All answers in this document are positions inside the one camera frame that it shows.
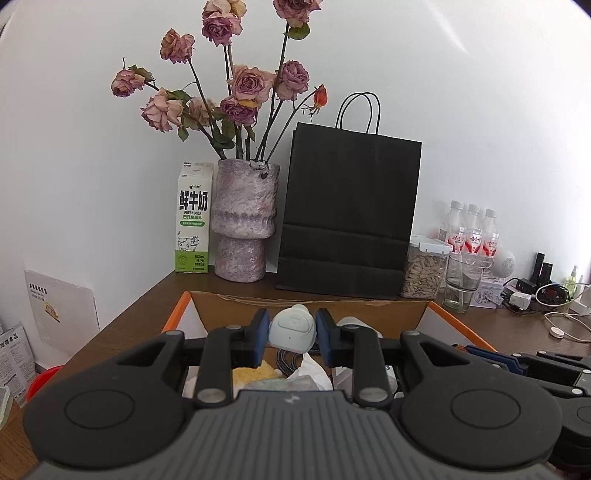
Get crumpled white tissue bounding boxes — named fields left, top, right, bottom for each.
left=287, top=353, right=334, bottom=391

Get glass cup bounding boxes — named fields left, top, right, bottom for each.
left=443, top=252, right=492, bottom=313

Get yellow white plush sheep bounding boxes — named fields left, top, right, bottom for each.
left=232, top=360, right=277, bottom=392

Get water bottle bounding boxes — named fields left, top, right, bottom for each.
left=464, top=204, right=483, bottom=255
left=438, top=200, right=466, bottom=253
left=481, top=209, right=500, bottom=258

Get dried pink roses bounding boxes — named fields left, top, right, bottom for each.
left=109, top=0, right=330, bottom=163

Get green white roll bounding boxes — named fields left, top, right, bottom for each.
left=245, top=375, right=321, bottom=392

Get red cardboard box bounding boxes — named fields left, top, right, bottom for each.
left=160, top=308, right=511, bottom=411

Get red bin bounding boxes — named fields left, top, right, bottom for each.
left=26, top=365, right=62, bottom=402

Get water bottle left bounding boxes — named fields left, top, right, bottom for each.
left=438, top=200, right=466, bottom=253

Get seed storage container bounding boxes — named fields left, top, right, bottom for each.
left=400, top=235, right=452, bottom=300

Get cotton swab plastic jar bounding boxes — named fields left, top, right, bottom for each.
left=332, top=316, right=398, bottom=398

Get water bottle right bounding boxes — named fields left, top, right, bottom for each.
left=481, top=209, right=500, bottom=258

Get clear plastic food container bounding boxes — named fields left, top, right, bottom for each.
left=0, top=386, right=13, bottom=429

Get small white round gadget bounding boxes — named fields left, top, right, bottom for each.
left=267, top=304, right=317, bottom=354

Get white leaning board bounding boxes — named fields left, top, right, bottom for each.
left=24, top=270, right=100, bottom=356

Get white round speaker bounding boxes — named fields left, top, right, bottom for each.
left=490, top=248, right=516, bottom=278

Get white power adapter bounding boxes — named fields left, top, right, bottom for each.
left=509, top=291, right=532, bottom=311

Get black standing device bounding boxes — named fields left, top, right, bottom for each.
left=530, top=252, right=553, bottom=287

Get purple ceramic vase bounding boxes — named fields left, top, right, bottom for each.
left=211, top=159, right=280, bottom=283

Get black paper bag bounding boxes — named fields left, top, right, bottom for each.
left=276, top=92, right=422, bottom=299

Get blue white boxes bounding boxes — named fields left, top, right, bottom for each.
left=0, top=325, right=36, bottom=407

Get white cable with puck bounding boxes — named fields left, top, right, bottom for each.
left=543, top=311, right=591, bottom=344

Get milk carton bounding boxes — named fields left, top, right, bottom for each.
left=175, top=162, right=213, bottom=274

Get water bottle middle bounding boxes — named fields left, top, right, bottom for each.
left=464, top=204, right=483, bottom=255

